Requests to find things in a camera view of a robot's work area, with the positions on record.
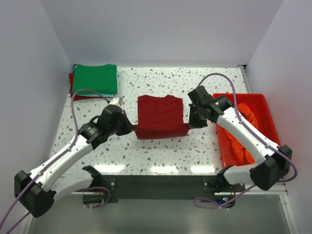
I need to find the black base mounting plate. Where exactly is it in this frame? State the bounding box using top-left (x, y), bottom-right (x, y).
top-left (88, 175), bottom-right (245, 203)

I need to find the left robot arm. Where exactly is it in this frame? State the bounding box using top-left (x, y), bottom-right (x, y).
top-left (14, 98), bottom-right (133, 217)

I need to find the folded dark red t shirt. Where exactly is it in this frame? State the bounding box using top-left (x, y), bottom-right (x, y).
top-left (69, 72), bottom-right (100, 101)

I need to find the crumpled orange t shirt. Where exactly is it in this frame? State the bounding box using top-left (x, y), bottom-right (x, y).
top-left (223, 102), bottom-right (259, 165)

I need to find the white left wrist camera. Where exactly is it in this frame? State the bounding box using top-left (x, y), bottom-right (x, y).
top-left (108, 97), bottom-right (123, 107)

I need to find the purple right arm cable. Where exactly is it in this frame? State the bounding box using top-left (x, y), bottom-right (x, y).
top-left (194, 73), bottom-right (298, 209)

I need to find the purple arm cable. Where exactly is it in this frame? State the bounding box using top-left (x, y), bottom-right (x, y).
top-left (194, 73), bottom-right (298, 209)
top-left (0, 89), bottom-right (115, 234)

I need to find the dark red t shirt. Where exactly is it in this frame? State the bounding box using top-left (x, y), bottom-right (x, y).
top-left (69, 72), bottom-right (100, 101)
top-left (135, 95), bottom-right (190, 139)

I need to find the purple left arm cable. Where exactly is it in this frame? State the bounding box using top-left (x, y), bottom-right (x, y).
top-left (0, 89), bottom-right (115, 234)

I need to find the red plastic bin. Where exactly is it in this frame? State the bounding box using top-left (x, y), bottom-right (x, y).
top-left (216, 94), bottom-right (280, 168)

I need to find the folded green t shirt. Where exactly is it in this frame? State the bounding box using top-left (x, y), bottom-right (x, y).
top-left (72, 64), bottom-right (118, 96)

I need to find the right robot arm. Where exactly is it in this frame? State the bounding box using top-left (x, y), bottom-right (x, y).
top-left (188, 86), bottom-right (293, 191)

